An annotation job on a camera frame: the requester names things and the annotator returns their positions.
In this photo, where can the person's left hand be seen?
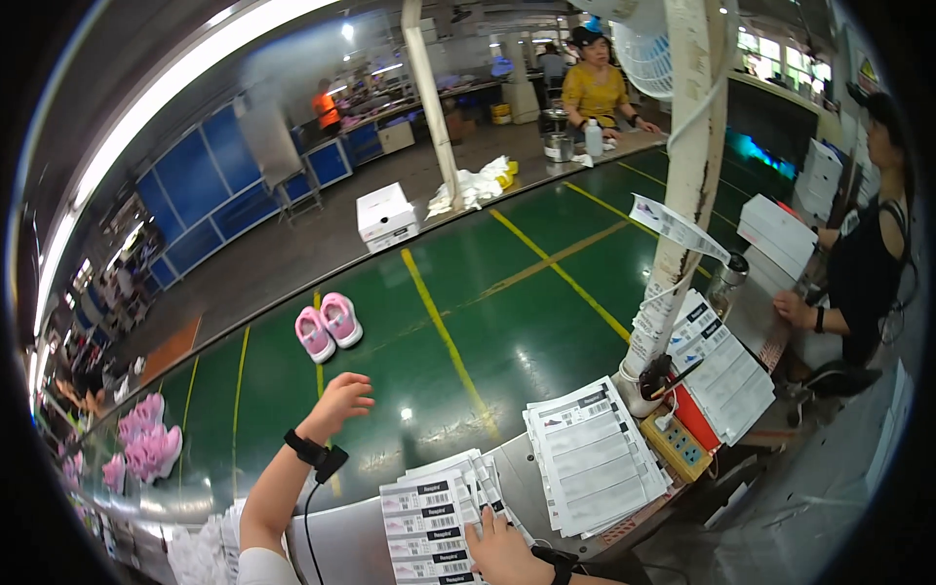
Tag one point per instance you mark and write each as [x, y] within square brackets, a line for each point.
[329, 409]

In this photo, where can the person's right hand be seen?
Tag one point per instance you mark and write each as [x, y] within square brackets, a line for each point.
[508, 556]

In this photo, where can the person's right fingers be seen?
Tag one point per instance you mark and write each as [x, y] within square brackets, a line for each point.
[488, 525]

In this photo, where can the person's left fingers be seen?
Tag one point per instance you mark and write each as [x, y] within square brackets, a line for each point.
[355, 391]

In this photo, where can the stack of shoe label sheets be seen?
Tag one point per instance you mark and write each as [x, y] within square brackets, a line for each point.
[424, 526]

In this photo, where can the pink shoe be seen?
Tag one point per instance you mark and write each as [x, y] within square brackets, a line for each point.
[314, 336]
[342, 318]

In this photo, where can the black wrist band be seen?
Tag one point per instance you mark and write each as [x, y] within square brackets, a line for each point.
[316, 453]
[559, 563]

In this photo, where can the wide pile of label sheets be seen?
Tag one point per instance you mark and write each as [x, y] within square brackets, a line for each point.
[592, 461]

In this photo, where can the green conveyor belt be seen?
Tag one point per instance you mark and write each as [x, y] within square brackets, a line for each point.
[468, 314]

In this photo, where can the white shoe box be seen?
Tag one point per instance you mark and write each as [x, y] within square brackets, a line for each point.
[385, 216]

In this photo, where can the person's body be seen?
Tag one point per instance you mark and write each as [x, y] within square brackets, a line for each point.
[267, 569]

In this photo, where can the yellow power strip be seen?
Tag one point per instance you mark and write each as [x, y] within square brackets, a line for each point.
[676, 444]

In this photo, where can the stack of white paper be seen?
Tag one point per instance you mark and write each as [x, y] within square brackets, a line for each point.
[208, 545]

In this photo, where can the heap of pink shoes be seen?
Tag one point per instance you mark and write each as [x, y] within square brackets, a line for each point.
[146, 442]

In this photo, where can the red box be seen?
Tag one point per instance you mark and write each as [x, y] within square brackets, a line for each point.
[695, 420]

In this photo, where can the pile of white cloths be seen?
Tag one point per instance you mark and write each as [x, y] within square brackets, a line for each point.
[472, 186]

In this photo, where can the blue cabinet row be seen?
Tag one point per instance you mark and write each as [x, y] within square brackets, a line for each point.
[212, 190]

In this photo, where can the tilted pile of label sheets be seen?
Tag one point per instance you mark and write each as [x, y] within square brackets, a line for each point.
[724, 373]

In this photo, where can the slanted white pillar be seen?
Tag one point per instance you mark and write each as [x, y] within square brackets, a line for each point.
[431, 102]

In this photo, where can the yellow crate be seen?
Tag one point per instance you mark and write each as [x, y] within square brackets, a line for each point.
[501, 113]

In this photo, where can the metal can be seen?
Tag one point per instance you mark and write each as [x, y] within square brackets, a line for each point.
[558, 148]
[553, 121]

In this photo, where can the steel thermos flask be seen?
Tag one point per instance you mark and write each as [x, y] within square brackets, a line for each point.
[726, 285]

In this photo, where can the long ceiling light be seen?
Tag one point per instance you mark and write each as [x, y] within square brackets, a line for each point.
[139, 124]

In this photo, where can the white plastic bottle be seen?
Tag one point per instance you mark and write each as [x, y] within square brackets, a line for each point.
[594, 139]

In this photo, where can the hanging label strip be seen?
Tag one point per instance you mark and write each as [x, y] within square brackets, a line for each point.
[676, 228]

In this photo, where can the black stool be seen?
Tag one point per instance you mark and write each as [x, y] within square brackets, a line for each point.
[841, 380]

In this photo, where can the stack of white boxes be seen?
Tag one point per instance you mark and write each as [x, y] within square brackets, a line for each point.
[775, 234]

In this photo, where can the white fan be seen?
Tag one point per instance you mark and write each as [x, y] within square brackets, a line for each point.
[643, 51]

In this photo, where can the tall stack of white cartons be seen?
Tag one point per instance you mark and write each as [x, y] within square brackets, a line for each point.
[819, 179]

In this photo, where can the dark machine housing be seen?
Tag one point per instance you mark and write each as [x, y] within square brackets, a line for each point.
[768, 128]

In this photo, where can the white peeling post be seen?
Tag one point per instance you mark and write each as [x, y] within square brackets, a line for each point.
[687, 183]

